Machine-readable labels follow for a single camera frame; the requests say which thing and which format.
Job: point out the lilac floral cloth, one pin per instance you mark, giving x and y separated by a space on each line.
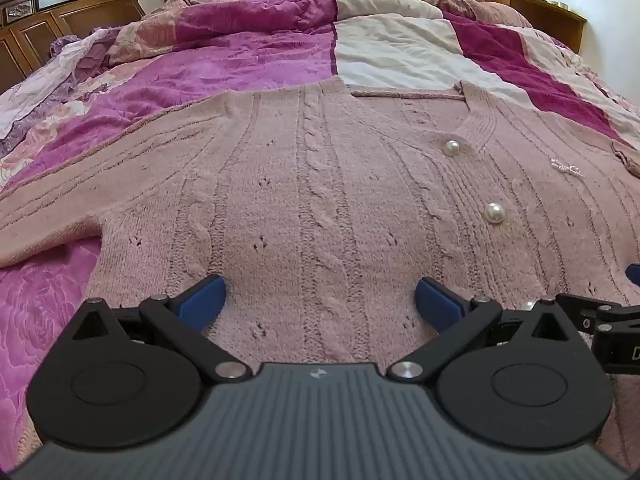
45 85

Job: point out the purple patchwork quilt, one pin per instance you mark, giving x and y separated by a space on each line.
240 60

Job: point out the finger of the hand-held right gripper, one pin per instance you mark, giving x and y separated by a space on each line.
634 274
595 312

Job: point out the wooden headboard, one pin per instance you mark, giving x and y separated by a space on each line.
45 15

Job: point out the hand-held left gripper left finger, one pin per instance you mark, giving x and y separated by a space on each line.
202 305

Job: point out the pink knit cardigan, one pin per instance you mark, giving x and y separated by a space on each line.
325 185

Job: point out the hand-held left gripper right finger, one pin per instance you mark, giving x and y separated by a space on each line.
437 307

